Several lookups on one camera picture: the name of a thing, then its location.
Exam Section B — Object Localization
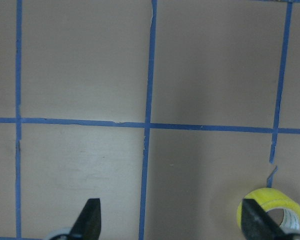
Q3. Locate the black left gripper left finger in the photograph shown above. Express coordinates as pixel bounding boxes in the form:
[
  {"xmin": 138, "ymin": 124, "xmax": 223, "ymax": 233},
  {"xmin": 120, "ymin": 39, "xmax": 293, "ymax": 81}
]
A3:
[{"xmin": 44, "ymin": 198, "xmax": 101, "ymax": 240}]

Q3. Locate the yellow tape roll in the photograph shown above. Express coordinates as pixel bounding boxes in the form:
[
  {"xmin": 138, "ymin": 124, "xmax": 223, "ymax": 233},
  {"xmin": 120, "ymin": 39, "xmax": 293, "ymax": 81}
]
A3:
[{"xmin": 236, "ymin": 187, "xmax": 300, "ymax": 233}]

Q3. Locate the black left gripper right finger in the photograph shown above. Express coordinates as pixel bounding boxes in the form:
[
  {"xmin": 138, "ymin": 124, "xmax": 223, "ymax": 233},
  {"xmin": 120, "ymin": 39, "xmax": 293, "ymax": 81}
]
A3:
[{"xmin": 241, "ymin": 199, "xmax": 300, "ymax": 240}]

